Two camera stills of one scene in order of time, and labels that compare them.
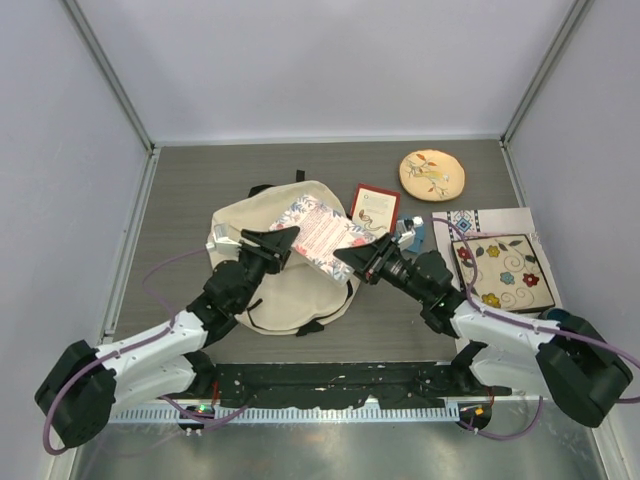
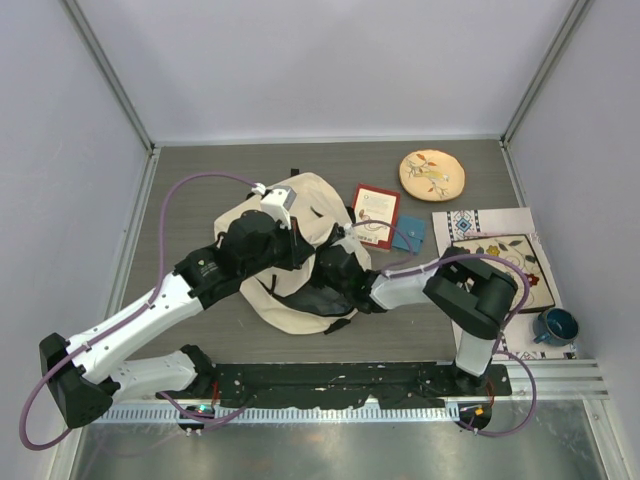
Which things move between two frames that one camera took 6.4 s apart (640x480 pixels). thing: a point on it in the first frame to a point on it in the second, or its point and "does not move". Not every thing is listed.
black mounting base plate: (333, 385) does not move
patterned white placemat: (454, 226) does not move
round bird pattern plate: (432, 175) does not move
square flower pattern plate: (509, 273) does not move
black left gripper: (273, 247) to (299, 249)
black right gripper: (369, 260) to (314, 265)
